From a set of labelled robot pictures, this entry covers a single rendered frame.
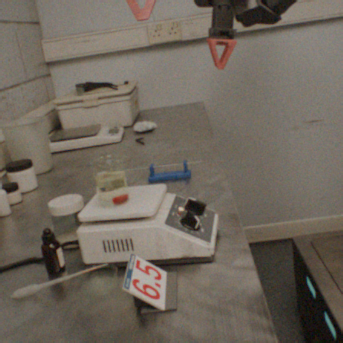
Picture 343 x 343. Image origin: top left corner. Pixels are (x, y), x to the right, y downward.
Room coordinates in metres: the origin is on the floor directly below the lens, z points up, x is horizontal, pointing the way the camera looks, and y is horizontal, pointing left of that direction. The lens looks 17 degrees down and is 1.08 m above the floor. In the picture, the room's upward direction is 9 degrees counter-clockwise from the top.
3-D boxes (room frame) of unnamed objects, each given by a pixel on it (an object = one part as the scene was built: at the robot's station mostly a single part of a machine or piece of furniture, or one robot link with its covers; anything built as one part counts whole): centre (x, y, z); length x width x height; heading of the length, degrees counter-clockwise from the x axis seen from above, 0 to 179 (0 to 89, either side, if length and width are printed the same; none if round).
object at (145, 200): (0.69, 0.08, 0.83); 0.12 x 0.12 x 0.01; 79
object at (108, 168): (0.68, 0.09, 0.87); 0.06 x 0.05 x 0.08; 66
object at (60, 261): (0.66, 0.20, 0.79); 0.03 x 0.03 x 0.07
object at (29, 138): (1.32, 0.40, 0.82); 0.18 x 0.13 x 0.15; 39
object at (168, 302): (0.54, 0.05, 0.77); 0.09 x 0.06 x 0.04; 176
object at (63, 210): (0.75, 0.19, 0.79); 0.06 x 0.06 x 0.08
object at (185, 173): (1.04, 0.01, 0.77); 0.10 x 0.03 x 0.04; 82
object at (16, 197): (1.04, 0.38, 0.77); 0.04 x 0.04 x 0.04
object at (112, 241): (0.68, 0.06, 0.79); 0.22 x 0.13 x 0.08; 79
